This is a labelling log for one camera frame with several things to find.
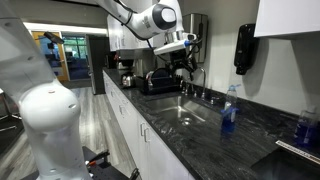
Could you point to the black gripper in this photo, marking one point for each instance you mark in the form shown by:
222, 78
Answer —
181, 59

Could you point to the clear bottle with blue liquid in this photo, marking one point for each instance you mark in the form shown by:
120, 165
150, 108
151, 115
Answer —
229, 120

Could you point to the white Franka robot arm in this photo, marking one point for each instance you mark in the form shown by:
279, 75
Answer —
50, 116

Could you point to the blue labelled soap bottle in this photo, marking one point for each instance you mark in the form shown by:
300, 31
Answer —
304, 131

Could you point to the chrome sink soap pump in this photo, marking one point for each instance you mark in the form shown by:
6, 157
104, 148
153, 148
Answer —
183, 87

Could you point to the tall chrome faucet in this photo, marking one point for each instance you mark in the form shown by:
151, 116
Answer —
203, 83

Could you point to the black dish rack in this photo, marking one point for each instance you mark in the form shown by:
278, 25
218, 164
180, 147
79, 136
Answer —
161, 83

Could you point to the small chrome sink fitting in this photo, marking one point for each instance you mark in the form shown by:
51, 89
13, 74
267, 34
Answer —
215, 100

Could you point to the stainless steel sink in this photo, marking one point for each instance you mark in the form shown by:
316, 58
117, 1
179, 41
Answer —
173, 106

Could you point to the stainless paper towel dispenser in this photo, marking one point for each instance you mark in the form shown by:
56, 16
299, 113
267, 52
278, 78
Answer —
200, 26

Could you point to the stainless coffee machine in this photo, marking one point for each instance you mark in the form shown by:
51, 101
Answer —
133, 61

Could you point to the white upper cabinet row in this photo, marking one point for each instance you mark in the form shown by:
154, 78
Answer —
116, 33

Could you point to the black refrigerator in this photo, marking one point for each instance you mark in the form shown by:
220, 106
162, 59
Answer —
98, 63

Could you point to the white lower cabinet run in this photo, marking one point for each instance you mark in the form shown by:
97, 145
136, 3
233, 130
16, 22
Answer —
156, 160

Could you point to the wooden door with glass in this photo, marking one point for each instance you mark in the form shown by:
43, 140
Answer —
62, 70

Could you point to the white brown label strip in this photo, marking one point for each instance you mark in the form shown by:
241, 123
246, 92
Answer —
296, 150

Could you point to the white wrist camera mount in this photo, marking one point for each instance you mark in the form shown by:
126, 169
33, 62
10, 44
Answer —
170, 48

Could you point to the black wall soap dispenser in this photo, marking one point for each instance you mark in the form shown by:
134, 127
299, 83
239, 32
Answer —
245, 46

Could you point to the black camera on stand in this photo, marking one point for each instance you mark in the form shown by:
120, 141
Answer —
53, 37

